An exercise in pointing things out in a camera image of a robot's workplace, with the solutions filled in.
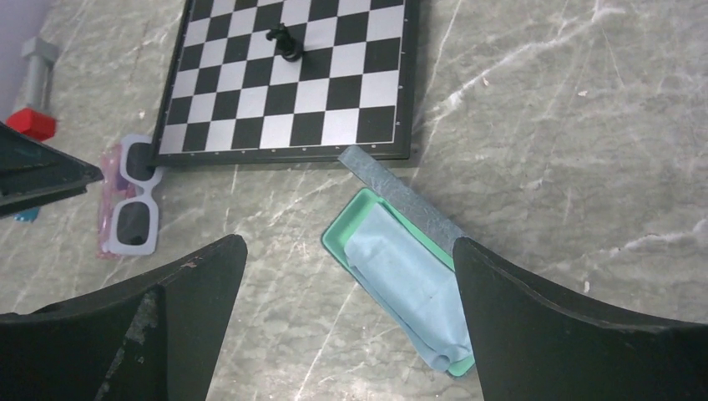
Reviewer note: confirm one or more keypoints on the grey toy hammer red head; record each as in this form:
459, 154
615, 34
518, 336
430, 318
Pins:
34, 119

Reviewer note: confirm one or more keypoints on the pink transparent sunglasses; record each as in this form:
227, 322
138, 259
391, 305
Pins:
115, 188

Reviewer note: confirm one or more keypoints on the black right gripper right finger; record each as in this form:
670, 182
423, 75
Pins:
534, 339

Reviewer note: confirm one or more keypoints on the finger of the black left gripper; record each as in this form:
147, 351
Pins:
34, 174

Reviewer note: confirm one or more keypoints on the black chess piece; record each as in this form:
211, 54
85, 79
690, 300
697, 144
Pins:
290, 49

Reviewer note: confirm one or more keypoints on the grey glasses case green lining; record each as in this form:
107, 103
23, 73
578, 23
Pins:
427, 224

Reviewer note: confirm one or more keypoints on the large blue cleaning cloth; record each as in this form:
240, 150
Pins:
416, 288

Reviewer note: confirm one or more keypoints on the black and white chessboard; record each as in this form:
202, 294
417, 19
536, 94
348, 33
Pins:
231, 99

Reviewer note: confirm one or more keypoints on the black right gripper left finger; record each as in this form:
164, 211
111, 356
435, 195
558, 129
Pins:
155, 336

